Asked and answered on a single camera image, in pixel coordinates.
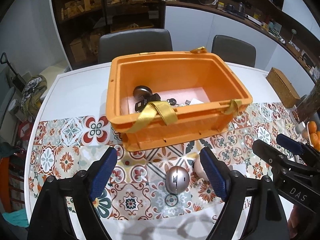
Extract beige cartoon doll head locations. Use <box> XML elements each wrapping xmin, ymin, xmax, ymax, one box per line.
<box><xmin>194</xmin><ymin>155</ymin><xmax>209</xmax><ymax>185</ymax></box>

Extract silver egg-shaped case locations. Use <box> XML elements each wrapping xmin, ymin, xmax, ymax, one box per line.
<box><xmin>165</xmin><ymin>166</ymin><xmax>190</xmax><ymax>194</ymax></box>

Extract black clip mount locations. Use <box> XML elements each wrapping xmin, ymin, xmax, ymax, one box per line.
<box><xmin>135</xmin><ymin>93</ymin><xmax>161</xmax><ymax>112</ymax></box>

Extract black round gadget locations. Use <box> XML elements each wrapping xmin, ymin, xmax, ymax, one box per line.
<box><xmin>133</xmin><ymin>85</ymin><xmax>152</xmax><ymax>101</ymax></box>

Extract white usb power strip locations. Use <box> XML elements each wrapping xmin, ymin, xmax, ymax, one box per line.
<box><xmin>178</xmin><ymin>99</ymin><xmax>203</xmax><ymax>107</ymax></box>

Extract person's hand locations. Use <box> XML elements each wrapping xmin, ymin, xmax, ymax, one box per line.
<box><xmin>287</xmin><ymin>205</ymin><xmax>308</xmax><ymax>239</ymax></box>

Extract oranges in basket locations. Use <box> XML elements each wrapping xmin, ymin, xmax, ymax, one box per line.
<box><xmin>302</xmin><ymin>121</ymin><xmax>319</xmax><ymax>151</ymax></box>

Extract white cup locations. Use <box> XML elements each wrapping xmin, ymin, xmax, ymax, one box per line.
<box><xmin>295</xmin><ymin>122</ymin><xmax>306</xmax><ymax>134</ymax></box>

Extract patterned tile table runner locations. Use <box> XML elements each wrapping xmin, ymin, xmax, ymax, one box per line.
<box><xmin>28</xmin><ymin>102</ymin><xmax>297</xmax><ymax>220</ymax></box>

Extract dark chair right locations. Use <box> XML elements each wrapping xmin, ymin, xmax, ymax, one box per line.
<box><xmin>212</xmin><ymin>35</ymin><xmax>256</xmax><ymax>68</ymax></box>

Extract dark chair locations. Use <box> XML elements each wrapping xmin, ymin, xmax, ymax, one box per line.
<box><xmin>98</xmin><ymin>28</ymin><xmax>172</xmax><ymax>63</ymax></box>
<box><xmin>212</xmin><ymin>35</ymin><xmax>256</xmax><ymax>68</ymax></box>

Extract orange plastic storage crate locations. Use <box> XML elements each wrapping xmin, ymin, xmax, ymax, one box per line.
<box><xmin>106</xmin><ymin>48</ymin><xmax>253</xmax><ymax>152</ymax></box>

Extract patterned fabric bundle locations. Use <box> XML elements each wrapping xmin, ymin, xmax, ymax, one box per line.
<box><xmin>21</xmin><ymin>75</ymin><xmax>47</xmax><ymax>119</ymax></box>

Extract dark chair left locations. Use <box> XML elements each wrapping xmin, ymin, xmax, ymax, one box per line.
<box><xmin>98</xmin><ymin>28</ymin><xmax>172</xmax><ymax>63</ymax></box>

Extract black handled shovel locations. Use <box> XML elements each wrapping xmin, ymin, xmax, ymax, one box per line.
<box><xmin>1</xmin><ymin>53</ymin><xmax>26</xmax><ymax>92</ymax></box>

